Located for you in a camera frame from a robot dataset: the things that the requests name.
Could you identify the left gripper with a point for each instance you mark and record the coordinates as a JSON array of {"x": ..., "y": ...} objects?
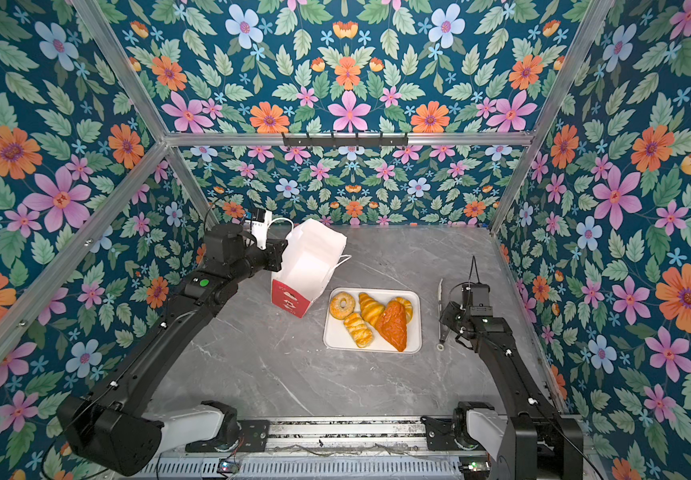
[{"x": 275, "y": 249}]

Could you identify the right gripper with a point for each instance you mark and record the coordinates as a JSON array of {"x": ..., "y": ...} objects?
[{"x": 448, "y": 314}]

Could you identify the large orange-brown croissant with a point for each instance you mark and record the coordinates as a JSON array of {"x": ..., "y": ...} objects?
[{"x": 392, "y": 327}]

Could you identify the yellow twisted bread roll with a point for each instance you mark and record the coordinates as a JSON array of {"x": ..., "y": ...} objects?
[{"x": 359, "y": 330}]

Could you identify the red white paper bag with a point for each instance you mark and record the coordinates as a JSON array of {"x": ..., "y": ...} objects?
[{"x": 313, "y": 254}]

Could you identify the yellow ring bread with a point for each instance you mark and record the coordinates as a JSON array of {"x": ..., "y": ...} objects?
[{"x": 342, "y": 305}]

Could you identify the yellow croissant bread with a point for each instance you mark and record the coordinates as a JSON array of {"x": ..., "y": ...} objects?
[{"x": 371, "y": 309}]

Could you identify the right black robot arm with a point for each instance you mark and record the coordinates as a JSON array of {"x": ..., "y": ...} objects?
[{"x": 531, "y": 439}]

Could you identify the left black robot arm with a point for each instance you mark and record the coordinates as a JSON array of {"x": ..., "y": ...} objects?
[{"x": 107, "y": 426}]

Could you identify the white rectangular tray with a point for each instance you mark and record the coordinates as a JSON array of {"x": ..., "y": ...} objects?
[{"x": 336, "y": 336}]

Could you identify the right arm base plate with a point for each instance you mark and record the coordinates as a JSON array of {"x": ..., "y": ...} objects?
[{"x": 441, "y": 433}]

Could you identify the black wall hook rail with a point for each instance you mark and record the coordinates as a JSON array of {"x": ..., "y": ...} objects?
[{"x": 332, "y": 140}]

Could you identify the aluminium front rail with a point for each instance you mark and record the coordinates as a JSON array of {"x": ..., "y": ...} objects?
[{"x": 372, "y": 447}]

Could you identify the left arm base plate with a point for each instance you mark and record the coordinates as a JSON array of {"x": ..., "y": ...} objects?
[{"x": 242, "y": 436}]

